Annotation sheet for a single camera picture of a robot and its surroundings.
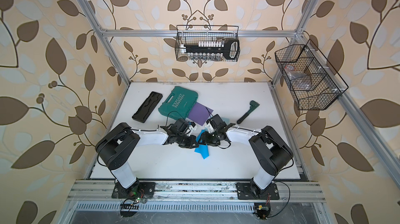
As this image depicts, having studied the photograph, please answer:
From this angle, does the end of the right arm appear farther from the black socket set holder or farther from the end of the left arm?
the black socket set holder

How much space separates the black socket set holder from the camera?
0.82 meters

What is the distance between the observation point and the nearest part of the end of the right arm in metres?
0.68
